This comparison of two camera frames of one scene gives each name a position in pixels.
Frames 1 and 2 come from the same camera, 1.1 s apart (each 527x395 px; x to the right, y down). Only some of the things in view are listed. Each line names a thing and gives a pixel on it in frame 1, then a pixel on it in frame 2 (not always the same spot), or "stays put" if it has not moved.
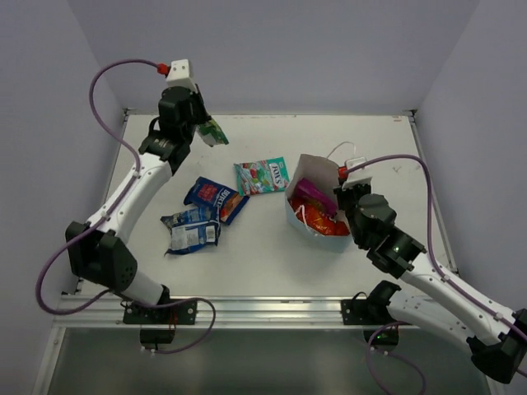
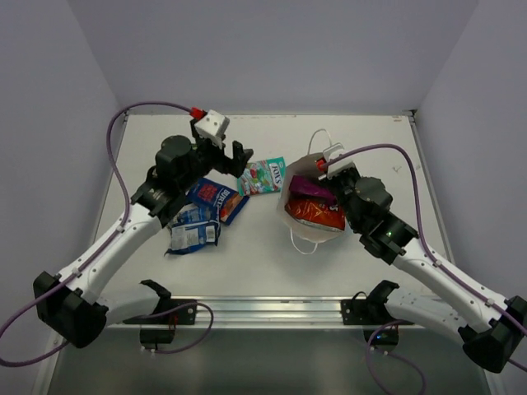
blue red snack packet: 206,193 stays put
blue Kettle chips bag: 193,229 stays put
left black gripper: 198,113 to 226,160
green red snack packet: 262,176 stays put
